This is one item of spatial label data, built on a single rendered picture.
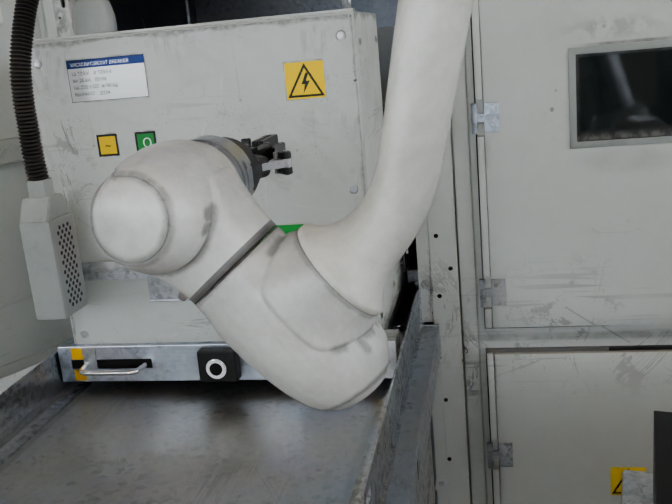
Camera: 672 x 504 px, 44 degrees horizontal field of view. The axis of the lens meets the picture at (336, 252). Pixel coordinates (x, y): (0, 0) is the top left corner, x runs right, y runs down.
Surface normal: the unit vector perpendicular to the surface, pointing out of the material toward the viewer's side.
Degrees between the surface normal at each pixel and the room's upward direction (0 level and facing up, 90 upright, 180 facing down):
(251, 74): 90
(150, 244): 93
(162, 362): 90
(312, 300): 82
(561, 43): 90
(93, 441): 0
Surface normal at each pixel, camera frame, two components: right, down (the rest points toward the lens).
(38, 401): 0.98, -0.04
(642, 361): -0.18, 0.26
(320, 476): -0.09, -0.97
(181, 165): 0.48, -0.72
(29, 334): 0.80, 0.08
